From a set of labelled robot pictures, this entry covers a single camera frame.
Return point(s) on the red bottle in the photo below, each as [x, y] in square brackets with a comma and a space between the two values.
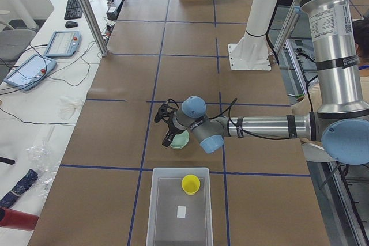
[14, 219]

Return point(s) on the green handled tool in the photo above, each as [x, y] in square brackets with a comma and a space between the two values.
[300, 97]

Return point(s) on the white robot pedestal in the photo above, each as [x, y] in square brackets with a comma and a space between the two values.
[251, 52]

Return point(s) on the green ceramic bowl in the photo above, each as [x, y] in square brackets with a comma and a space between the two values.
[180, 140]

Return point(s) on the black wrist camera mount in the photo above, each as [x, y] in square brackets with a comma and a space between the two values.
[164, 113]

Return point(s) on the white label card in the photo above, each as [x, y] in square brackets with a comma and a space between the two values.
[181, 212]

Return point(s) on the clear plastic storage box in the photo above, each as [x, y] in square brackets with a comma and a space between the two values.
[175, 217]

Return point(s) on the crumpled clear plastic wrap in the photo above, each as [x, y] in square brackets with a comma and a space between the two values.
[44, 160]

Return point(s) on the aluminium frame post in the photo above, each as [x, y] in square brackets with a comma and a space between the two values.
[94, 27]

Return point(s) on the yellow plastic cup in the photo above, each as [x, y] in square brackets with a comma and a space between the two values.
[190, 184]

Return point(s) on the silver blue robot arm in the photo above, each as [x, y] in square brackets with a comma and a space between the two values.
[341, 121]

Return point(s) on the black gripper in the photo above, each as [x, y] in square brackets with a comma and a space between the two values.
[172, 127]

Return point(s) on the black computer box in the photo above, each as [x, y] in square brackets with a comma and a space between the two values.
[114, 9]

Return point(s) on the upper teach pendant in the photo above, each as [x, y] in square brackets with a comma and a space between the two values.
[63, 44]

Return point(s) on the black keyboard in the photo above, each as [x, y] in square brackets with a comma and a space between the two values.
[73, 10]

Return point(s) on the folded dark blue umbrella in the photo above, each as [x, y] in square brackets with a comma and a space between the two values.
[19, 189]

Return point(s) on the black computer mouse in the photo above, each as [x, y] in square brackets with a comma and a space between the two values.
[71, 24]

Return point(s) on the lower teach pendant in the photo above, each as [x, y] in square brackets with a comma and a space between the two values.
[29, 74]

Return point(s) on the teach pendant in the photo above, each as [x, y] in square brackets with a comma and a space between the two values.
[63, 44]
[29, 74]

